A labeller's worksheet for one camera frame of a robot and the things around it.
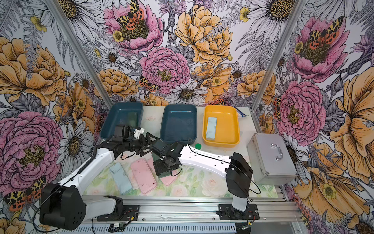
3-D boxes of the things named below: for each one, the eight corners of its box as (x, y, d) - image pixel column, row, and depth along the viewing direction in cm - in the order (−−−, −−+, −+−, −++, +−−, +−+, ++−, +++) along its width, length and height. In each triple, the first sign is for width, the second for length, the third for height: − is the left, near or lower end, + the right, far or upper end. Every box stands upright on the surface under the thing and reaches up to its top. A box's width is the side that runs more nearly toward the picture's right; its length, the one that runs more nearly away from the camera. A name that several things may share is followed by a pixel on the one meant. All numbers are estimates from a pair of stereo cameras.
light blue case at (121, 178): (123, 195, 81) (121, 194, 79) (110, 169, 91) (108, 167, 89) (133, 188, 84) (132, 186, 82) (120, 162, 93) (119, 161, 91)
